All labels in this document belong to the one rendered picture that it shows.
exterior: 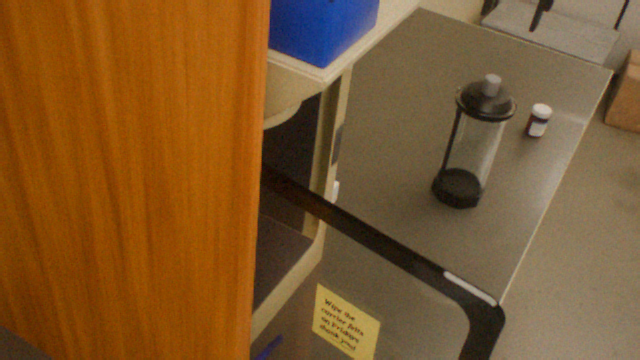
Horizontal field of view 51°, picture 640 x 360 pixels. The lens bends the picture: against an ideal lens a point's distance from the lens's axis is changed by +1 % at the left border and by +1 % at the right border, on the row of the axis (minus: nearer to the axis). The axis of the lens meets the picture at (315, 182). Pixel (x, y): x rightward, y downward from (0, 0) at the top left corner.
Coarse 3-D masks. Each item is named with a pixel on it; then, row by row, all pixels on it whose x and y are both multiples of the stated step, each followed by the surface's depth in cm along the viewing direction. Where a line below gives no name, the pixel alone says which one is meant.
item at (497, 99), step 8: (488, 80) 116; (496, 80) 116; (464, 88) 121; (472, 88) 119; (480, 88) 120; (488, 88) 117; (496, 88) 117; (504, 88) 121; (464, 96) 119; (472, 96) 117; (480, 96) 118; (488, 96) 118; (496, 96) 118; (504, 96) 118; (472, 104) 117; (480, 104) 116; (488, 104) 116; (496, 104) 116; (504, 104) 117; (512, 104) 119; (488, 112) 116; (496, 112) 116
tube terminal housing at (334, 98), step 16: (336, 80) 95; (336, 96) 96; (320, 112) 96; (336, 112) 94; (320, 128) 98; (336, 128) 96; (320, 144) 101; (320, 160) 104; (320, 176) 107; (320, 192) 109
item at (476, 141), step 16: (512, 96) 121; (464, 112) 118; (480, 112) 116; (512, 112) 117; (464, 128) 120; (480, 128) 119; (496, 128) 119; (464, 144) 122; (480, 144) 121; (496, 144) 122; (448, 160) 127; (464, 160) 124; (480, 160) 123; (448, 176) 128; (464, 176) 126; (480, 176) 126; (464, 192) 128
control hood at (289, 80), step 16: (384, 0) 67; (400, 0) 67; (416, 0) 68; (384, 16) 64; (400, 16) 65; (368, 32) 62; (384, 32) 63; (352, 48) 59; (368, 48) 61; (272, 64) 57; (288, 64) 56; (304, 64) 56; (336, 64) 57; (352, 64) 59; (272, 80) 58; (288, 80) 57; (304, 80) 56; (320, 80) 55; (272, 96) 59; (288, 96) 58; (304, 96) 57; (272, 112) 60
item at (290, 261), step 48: (288, 192) 63; (288, 240) 67; (336, 240) 62; (384, 240) 58; (288, 288) 71; (336, 288) 66; (384, 288) 61; (432, 288) 57; (288, 336) 76; (384, 336) 65; (432, 336) 60; (480, 336) 57
